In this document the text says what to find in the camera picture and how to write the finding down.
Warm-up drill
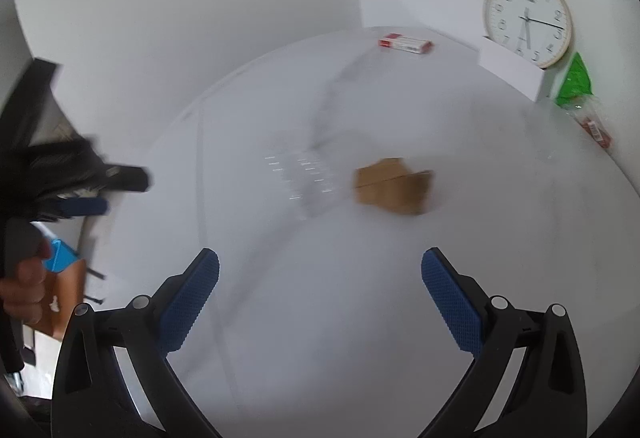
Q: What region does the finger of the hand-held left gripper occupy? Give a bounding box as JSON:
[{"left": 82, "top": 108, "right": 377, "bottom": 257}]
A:
[
  {"left": 99, "top": 163, "right": 152, "bottom": 193},
  {"left": 50, "top": 197, "right": 109, "bottom": 220}
]

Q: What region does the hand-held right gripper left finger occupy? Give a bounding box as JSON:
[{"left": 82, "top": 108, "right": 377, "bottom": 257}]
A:
[{"left": 50, "top": 248, "right": 223, "bottom": 438}]

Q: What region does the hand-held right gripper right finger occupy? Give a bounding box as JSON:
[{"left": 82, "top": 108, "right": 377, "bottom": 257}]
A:
[{"left": 420, "top": 247, "right": 588, "bottom": 438}]

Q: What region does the person's left hand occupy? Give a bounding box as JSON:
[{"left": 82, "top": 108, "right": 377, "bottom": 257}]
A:
[{"left": 0, "top": 238, "right": 54, "bottom": 325}]

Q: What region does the light blue box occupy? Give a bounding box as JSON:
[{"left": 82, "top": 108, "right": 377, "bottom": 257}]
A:
[{"left": 42, "top": 239, "right": 82, "bottom": 273}]

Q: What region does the brown wooden stool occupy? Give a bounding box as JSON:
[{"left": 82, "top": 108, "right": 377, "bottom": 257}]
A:
[{"left": 22, "top": 238, "right": 107, "bottom": 365}]

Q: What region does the brown torn cardboard piece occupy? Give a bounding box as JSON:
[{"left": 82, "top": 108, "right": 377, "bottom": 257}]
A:
[{"left": 354, "top": 158, "right": 435, "bottom": 216}]

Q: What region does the green plastic bag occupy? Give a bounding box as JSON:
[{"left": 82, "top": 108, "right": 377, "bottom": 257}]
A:
[{"left": 556, "top": 52, "right": 596, "bottom": 106}]

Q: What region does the red and white box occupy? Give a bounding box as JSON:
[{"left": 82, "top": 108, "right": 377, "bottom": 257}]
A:
[{"left": 378, "top": 33, "right": 433, "bottom": 55}]

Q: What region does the white round wall clock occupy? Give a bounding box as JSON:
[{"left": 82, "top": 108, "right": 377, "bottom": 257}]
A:
[{"left": 482, "top": 0, "right": 574, "bottom": 69}]

